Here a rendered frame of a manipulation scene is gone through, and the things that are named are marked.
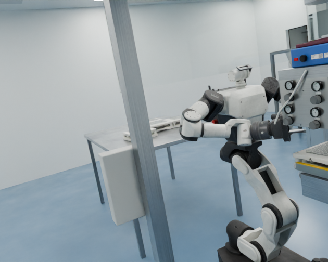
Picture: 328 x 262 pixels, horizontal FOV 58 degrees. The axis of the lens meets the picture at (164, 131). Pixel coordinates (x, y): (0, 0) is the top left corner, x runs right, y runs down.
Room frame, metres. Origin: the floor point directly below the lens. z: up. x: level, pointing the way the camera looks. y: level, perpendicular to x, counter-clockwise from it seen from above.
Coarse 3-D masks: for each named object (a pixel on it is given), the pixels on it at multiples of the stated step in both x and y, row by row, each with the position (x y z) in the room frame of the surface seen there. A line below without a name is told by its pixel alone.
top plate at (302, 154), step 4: (320, 144) 1.31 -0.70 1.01; (308, 148) 1.28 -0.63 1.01; (296, 152) 1.25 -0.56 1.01; (300, 152) 1.24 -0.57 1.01; (304, 152) 1.23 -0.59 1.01; (296, 156) 1.23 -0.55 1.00; (300, 156) 1.21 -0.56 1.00; (304, 156) 1.19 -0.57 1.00; (308, 156) 1.18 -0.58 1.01; (312, 156) 1.16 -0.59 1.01; (316, 156) 1.16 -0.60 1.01; (320, 156) 1.15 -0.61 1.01; (324, 156) 1.14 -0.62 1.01; (308, 160) 1.18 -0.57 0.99; (312, 160) 1.16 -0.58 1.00; (316, 160) 1.14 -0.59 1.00; (320, 160) 1.12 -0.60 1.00; (324, 160) 1.11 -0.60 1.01
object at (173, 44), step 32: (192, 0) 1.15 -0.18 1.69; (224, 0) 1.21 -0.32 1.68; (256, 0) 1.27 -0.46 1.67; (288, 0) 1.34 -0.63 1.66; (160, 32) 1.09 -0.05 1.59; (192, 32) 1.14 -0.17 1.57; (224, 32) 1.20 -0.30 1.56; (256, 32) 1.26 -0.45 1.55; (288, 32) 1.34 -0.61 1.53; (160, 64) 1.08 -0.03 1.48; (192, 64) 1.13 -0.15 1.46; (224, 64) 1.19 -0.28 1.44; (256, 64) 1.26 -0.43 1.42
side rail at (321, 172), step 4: (296, 164) 1.21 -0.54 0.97; (300, 164) 1.19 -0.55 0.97; (296, 168) 1.21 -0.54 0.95; (300, 168) 1.19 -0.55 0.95; (304, 168) 1.18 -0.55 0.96; (308, 168) 1.16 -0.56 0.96; (312, 168) 1.14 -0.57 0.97; (316, 168) 1.12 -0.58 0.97; (308, 172) 1.16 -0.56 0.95; (312, 172) 1.14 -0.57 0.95; (316, 172) 1.12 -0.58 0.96; (320, 172) 1.11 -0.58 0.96; (324, 172) 1.09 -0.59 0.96; (324, 176) 1.09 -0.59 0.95
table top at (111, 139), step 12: (96, 132) 3.56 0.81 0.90; (108, 132) 3.40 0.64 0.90; (120, 132) 3.26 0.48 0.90; (156, 132) 2.89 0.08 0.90; (168, 132) 2.78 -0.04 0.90; (96, 144) 2.91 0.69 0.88; (108, 144) 2.71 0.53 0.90; (120, 144) 2.61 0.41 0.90; (156, 144) 2.37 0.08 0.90; (168, 144) 2.35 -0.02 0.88
